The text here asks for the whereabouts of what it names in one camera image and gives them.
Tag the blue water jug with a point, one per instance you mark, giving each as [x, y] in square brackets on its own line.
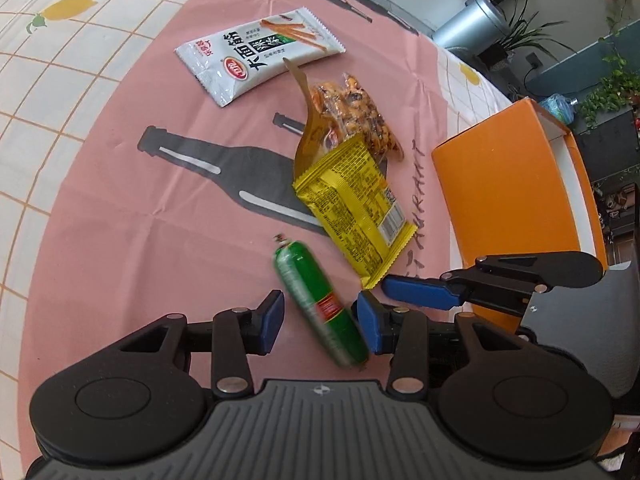
[561, 107]

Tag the white spicy strip snack pack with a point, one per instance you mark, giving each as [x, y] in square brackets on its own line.
[229, 63]

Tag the checkered lemon tablecloth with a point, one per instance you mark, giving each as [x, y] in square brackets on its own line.
[61, 62]

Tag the green sausage stick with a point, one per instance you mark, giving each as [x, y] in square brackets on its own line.
[313, 293]

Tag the orange cardboard box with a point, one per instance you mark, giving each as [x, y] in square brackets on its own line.
[516, 184]

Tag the silver trash can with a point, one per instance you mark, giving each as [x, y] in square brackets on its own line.
[475, 28]

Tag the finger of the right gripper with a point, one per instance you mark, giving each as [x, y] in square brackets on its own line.
[503, 283]

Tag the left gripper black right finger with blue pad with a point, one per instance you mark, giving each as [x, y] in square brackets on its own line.
[401, 334]

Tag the potted plant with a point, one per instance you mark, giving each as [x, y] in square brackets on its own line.
[522, 33]

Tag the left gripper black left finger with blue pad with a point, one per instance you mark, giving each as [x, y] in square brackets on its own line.
[238, 333]

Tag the pink paper table runner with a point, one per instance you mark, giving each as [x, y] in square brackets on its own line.
[173, 202]

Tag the yellow snack packet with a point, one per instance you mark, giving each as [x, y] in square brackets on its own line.
[347, 192]

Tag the clear peanut snack bag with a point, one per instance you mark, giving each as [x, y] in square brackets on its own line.
[336, 113]

